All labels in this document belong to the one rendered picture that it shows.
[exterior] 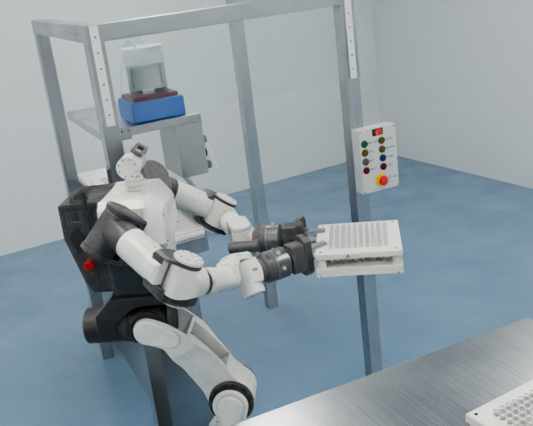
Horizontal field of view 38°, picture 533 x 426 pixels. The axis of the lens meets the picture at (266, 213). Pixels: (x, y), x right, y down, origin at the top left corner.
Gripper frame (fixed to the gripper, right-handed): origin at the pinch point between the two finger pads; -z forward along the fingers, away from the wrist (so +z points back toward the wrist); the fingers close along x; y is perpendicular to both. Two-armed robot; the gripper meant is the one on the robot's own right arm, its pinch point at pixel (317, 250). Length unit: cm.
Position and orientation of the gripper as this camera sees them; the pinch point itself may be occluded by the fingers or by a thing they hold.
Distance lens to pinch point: 223.3
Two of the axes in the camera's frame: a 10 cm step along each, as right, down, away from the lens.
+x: 1.5, 9.4, 3.0
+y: 4.6, 2.1, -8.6
